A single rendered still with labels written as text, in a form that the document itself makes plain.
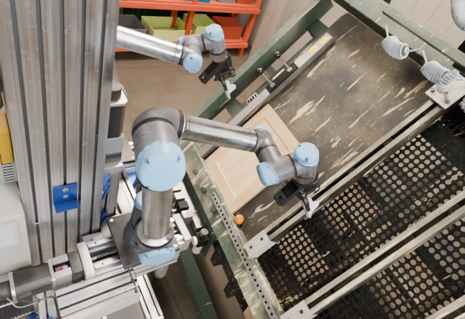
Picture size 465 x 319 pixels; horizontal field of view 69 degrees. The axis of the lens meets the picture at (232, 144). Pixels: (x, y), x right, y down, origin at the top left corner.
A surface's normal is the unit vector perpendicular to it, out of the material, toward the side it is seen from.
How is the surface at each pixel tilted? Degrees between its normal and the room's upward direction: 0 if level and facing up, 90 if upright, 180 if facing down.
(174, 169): 83
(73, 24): 90
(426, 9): 90
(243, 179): 56
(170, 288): 0
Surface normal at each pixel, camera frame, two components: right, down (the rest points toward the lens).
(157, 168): 0.32, 0.60
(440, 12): -0.81, 0.15
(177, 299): 0.30, -0.72
